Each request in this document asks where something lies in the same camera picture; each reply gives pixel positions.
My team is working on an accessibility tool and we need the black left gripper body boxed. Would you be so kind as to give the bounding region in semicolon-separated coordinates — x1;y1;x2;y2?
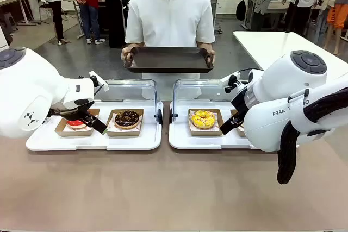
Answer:
48;101;95;120

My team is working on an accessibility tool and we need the white air purifier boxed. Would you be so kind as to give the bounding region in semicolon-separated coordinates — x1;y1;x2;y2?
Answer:
0;25;8;51

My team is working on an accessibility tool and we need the chocolate donut in box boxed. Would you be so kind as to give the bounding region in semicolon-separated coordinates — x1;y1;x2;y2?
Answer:
105;108;144;137

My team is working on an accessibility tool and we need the cardboard box of purple donut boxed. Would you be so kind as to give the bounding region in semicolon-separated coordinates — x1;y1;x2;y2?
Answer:
230;109;247;137

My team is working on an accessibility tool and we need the person's left forearm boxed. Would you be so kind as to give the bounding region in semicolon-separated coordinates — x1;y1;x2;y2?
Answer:
197;41;213;52

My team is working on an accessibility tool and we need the rack of dark clothes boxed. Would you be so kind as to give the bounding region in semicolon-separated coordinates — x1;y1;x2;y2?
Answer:
102;0;132;48

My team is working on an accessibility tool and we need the grey stool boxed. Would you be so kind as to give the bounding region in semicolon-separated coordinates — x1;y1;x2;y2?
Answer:
0;13;18;33

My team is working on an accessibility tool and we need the mannequin in white shirt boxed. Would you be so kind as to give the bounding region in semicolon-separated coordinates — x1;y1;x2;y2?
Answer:
282;0;328;40

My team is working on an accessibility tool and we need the yellow donut in box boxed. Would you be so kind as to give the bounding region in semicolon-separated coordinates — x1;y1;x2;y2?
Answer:
188;108;226;137

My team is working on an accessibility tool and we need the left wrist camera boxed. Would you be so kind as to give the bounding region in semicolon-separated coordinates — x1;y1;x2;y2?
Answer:
89;71;109;93

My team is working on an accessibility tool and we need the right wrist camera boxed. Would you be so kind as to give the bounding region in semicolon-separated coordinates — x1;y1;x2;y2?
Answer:
220;72;242;93

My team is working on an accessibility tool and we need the red glazed donut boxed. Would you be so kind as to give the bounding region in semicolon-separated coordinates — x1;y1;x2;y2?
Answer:
66;119;88;131
54;109;100;137

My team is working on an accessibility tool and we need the clear display lid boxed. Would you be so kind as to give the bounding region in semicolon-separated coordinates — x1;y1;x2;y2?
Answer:
94;78;164;126
170;78;250;124

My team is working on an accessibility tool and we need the white display tray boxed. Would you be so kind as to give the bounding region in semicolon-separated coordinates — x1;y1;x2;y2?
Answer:
168;100;262;151
26;100;163;151

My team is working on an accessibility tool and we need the dark brown serving tray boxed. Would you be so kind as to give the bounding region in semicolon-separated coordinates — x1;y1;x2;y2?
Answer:
123;46;215;74

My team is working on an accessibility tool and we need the person's right hand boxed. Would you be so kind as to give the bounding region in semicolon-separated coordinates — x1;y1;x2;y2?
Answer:
121;46;134;68

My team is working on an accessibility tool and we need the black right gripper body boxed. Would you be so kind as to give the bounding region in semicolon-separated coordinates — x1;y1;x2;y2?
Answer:
231;87;250;116

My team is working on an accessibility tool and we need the black tripod pole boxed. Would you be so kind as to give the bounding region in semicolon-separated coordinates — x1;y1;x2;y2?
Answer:
284;0;309;34

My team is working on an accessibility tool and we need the yellow sprinkle donut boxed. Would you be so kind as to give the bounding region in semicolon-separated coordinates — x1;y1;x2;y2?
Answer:
191;110;217;130

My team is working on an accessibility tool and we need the mannequin in orange shorts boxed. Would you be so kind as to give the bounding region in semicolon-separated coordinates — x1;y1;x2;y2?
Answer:
322;0;348;55

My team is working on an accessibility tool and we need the chocolate sprinkle donut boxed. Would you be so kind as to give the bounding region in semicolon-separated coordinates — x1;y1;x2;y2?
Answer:
114;110;140;130

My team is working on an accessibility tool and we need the right arm black cable bundle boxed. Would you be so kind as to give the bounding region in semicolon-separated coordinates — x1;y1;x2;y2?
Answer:
276;87;348;185

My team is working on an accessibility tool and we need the grey rolling cart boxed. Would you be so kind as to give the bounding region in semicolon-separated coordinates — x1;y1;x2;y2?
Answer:
210;0;226;35

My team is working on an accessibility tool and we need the paper liner under yellow donut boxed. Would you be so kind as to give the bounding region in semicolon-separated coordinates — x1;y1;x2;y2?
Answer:
189;110;220;132

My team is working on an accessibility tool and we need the paper liner under chocolate donut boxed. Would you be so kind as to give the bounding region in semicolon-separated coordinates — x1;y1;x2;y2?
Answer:
108;111;144;133

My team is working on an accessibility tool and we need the black backpack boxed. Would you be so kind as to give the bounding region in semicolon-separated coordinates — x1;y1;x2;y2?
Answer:
235;0;247;22

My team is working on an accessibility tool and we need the person in white shirt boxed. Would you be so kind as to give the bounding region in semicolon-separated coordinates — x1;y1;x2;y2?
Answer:
125;0;216;101

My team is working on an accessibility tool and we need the bystander in black trousers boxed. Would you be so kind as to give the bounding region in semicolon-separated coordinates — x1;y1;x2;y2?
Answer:
36;0;71;46

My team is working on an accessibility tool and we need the white side table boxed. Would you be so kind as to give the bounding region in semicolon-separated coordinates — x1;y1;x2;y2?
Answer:
233;30;348;71

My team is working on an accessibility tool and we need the person's left hand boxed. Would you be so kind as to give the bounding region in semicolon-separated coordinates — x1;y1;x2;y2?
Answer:
204;49;216;67

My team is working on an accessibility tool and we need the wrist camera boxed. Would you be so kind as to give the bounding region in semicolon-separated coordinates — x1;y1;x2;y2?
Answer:
220;72;242;93
89;71;109;93

